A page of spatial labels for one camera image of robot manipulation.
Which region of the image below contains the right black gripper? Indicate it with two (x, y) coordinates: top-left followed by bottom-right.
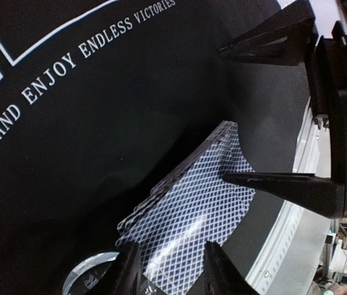
(218, 1), (347, 218)

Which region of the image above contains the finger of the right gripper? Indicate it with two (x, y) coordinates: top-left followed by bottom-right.
(221, 172), (345, 218)

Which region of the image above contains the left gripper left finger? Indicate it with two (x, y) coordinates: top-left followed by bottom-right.
(90, 242), (142, 295)

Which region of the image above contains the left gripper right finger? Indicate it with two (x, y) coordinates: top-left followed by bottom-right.
(204, 242), (259, 295)

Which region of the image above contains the clear dealer button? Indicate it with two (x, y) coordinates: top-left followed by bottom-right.
(62, 251), (119, 295)

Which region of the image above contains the blue playing card deck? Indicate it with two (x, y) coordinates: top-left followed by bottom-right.
(116, 121), (255, 294)

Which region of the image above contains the black poker table mat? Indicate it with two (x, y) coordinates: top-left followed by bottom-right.
(0, 1), (309, 294)

